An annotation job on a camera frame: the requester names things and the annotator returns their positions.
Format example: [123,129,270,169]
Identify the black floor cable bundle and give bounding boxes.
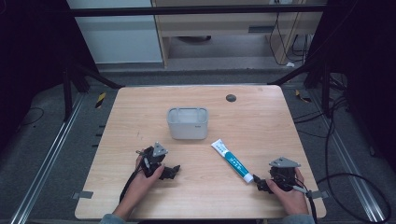
[292,73,353,175]

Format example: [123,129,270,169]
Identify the black horizontal bar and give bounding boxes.
[68,4,327,18]

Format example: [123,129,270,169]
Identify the person's right hand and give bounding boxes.
[265,167,310,217]

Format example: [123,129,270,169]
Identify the thin black floor cable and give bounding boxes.
[19,106,46,127]

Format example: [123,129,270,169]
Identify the aluminium floor rail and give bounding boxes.
[309,89,388,224]
[8,92,87,224]

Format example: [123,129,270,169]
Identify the right hand-held gripper cable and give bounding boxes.
[274,173,319,224]

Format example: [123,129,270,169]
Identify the hand-held gripper cable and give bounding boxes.
[119,150,150,203]
[274,173,319,224]

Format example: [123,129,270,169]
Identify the grey plastic container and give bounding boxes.
[166,106,210,141]

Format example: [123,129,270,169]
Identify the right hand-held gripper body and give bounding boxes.
[268,156,302,192]

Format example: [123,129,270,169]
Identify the grey table bracket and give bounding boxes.
[71,190,94,201]
[305,189,330,201]

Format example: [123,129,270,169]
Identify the thick black looped floor cable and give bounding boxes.
[317,172,392,224]

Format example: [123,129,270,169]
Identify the black hanging desk cables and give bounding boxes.
[268,11,310,67]

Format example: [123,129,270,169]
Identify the left hand-held gripper cable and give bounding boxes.
[119,150,150,203]

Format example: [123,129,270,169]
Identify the dark curtain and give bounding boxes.
[0,0,98,153]
[306,0,396,174]

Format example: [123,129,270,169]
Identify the light wooden desk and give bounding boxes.
[150,0,329,69]

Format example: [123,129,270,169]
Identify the black metal stand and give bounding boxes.
[266,57,333,119]
[61,59,126,123]

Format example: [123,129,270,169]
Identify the yellow and black tape strip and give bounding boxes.
[94,91,107,109]
[294,89,313,104]

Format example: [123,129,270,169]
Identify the person's left hand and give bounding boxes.
[123,152,166,207]

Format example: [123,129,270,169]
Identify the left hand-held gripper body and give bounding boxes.
[135,141,169,178]

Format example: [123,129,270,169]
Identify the white cabinet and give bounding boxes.
[65,0,164,65]

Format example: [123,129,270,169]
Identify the white and teal toothpaste tube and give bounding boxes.
[210,138,255,185]

